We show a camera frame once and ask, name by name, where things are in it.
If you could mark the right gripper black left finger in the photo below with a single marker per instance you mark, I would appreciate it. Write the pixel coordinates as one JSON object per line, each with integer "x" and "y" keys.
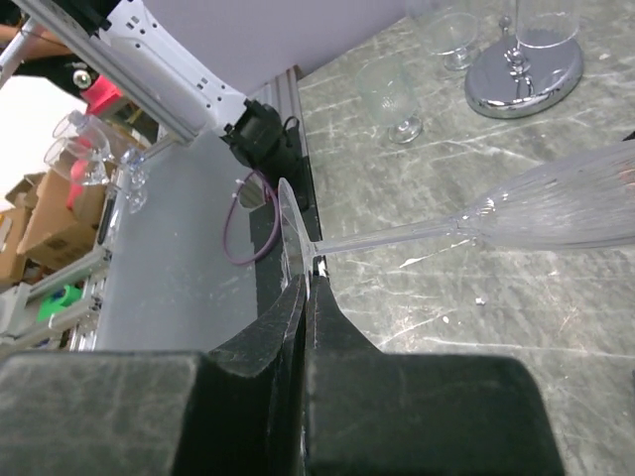
{"x": 231, "y": 411}

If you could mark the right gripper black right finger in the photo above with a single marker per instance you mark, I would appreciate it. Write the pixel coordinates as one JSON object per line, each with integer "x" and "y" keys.
{"x": 373, "y": 413}

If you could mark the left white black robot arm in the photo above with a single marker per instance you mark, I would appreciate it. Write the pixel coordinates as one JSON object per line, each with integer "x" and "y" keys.
{"x": 125, "y": 42}

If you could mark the chrome wine glass rack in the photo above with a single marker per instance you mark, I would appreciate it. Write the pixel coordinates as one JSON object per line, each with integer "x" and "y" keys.
{"x": 510, "y": 81}

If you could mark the clear glass beside rack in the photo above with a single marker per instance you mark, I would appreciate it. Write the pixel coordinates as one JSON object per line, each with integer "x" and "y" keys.
{"x": 451, "y": 36}

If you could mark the cardboard boxes outside cell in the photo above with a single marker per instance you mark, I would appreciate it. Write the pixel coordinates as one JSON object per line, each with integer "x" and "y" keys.
{"x": 51, "y": 222}

